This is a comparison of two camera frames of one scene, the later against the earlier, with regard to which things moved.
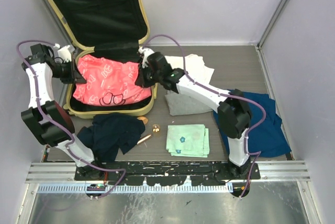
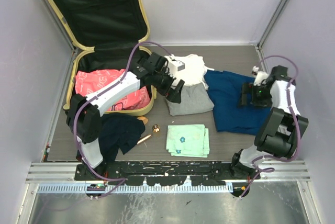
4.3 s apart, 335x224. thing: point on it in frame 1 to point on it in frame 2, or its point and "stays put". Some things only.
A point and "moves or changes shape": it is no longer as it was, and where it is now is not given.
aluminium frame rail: (270, 171) stays put
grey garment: (178, 103) stays put
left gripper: (70, 78) to (174, 95)
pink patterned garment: (109, 82) moves or changes shape
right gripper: (141, 80) to (247, 88)
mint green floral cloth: (188, 141) stays put
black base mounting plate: (199, 172) stays put
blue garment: (265, 136) moves or changes shape
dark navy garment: (110, 133) stays put
